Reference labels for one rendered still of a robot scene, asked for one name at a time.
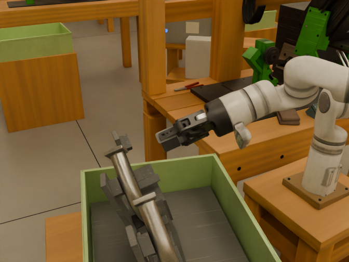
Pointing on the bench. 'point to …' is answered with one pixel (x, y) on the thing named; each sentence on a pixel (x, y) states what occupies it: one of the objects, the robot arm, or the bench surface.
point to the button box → (311, 110)
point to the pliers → (188, 87)
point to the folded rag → (288, 117)
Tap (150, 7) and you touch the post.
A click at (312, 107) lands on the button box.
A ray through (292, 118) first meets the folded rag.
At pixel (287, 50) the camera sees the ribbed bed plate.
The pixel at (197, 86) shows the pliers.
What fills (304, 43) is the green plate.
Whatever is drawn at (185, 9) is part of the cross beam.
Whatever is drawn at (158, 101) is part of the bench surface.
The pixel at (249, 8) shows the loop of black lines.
